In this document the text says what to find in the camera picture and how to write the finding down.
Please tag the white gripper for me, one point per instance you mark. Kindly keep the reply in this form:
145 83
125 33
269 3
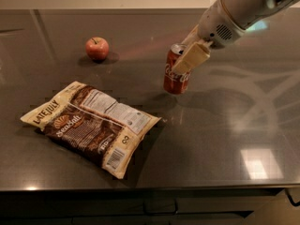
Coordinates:
216 27

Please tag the brown chip bag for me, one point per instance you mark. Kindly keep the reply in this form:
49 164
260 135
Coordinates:
93 124

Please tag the dark drawer handle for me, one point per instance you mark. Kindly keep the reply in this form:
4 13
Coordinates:
290 198

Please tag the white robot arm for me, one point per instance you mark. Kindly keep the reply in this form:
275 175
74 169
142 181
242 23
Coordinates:
247 12

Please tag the red apple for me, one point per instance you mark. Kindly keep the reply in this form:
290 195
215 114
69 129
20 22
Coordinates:
97 48

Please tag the red coke can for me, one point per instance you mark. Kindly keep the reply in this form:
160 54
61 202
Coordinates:
174 83

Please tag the dark cabinet drawer front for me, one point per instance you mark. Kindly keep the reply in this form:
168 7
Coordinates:
133 207

